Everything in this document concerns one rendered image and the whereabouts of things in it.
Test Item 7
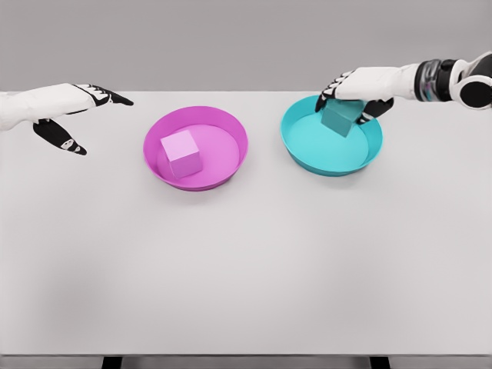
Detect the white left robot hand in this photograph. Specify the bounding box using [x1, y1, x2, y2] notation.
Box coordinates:
[31, 82, 135, 157]

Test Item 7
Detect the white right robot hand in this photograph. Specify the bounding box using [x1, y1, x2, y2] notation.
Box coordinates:
[314, 66, 395, 125]

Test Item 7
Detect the cyan block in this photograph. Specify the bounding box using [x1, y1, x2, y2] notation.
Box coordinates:
[320, 98, 366, 138]

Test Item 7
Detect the cyan plate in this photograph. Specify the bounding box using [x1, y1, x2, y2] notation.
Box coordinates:
[279, 94, 384, 178]

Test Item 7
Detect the pink block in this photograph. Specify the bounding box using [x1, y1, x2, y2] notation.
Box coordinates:
[160, 129, 203, 180]

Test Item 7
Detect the pink plate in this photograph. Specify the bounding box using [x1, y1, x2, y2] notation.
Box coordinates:
[142, 106, 249, 192]

